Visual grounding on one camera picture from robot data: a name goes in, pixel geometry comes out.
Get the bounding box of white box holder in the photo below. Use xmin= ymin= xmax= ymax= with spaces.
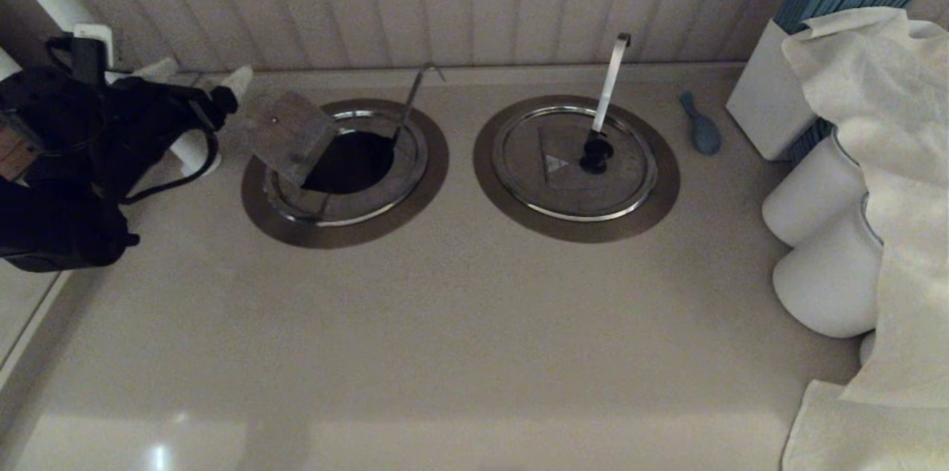
xmin=725 ymin=19 xmax=839 ymax=164

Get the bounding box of white woven cloth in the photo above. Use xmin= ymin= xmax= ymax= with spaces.
xmin=781 ymin=6 xmax=949 ymax=471

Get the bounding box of white cylindrical container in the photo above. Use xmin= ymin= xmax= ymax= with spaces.
xmin=773 ymin=197 xmax=886 ymax=339
xmin=762 ymin=131 xmax=871 ymax=248

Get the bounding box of hinged steel lid black knob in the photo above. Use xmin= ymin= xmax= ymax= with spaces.
xmin=247 ymin=89 xmax=430 ymax=227
xmin=492 ymin=105 xmax=659 ymax=223

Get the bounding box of small blue spoon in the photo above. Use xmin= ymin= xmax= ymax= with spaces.
xmin=679 ymin=91 xmax=723 ymax=157

